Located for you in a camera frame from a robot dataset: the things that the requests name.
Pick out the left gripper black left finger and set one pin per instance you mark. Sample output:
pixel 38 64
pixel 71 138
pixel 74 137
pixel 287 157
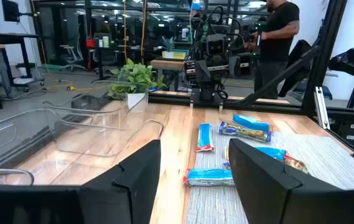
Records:
pixel 133 186

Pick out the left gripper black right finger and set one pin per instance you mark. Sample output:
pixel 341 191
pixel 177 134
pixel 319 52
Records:
pixel 263 186

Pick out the red-ended green granola bar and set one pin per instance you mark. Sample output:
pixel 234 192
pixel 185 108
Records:
pixel 296 164

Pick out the blue granola bar red ends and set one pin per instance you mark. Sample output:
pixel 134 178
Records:
pixel 209 177
pixel 204 137

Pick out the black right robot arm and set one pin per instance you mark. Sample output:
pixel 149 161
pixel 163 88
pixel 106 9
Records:
pixel 207 90

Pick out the blue granola bar orange ends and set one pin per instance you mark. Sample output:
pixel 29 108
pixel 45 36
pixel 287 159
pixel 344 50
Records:
pixel 273 152

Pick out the green and blue granola bar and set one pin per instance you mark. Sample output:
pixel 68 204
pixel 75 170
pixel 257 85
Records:
pixel 245 132

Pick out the plain blue granola bar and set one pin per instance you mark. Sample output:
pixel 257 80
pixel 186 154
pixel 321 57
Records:
pixel 251 122

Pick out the teal and yellow box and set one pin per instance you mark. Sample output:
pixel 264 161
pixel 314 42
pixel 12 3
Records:
pixel 174 55

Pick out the wooden bench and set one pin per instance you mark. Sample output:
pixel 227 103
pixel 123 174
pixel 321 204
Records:
pixel 167 64

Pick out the grey woven placemat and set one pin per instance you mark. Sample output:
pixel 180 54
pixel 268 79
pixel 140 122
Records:
pixel 319 161

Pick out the potted green plant white pot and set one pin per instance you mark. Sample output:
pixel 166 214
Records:
pixel 133 77

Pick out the black hanging jacket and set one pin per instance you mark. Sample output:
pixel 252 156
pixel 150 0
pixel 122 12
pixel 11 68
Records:
pixel 299 67

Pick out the black curved object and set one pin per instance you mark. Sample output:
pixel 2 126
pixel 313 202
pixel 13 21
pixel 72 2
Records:
pixel 89 101

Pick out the white office chair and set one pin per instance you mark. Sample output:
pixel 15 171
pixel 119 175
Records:
pixel 72 56

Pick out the black standing desk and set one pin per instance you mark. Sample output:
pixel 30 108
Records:
pixel 12 37

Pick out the black monitor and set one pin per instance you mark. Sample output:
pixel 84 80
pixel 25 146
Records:
pixel 10 10

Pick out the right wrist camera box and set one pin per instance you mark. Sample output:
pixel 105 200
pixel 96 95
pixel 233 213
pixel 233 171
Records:
pixel 216 46

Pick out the silver metal bracket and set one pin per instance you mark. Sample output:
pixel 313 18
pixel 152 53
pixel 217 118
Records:
pixel 321 107

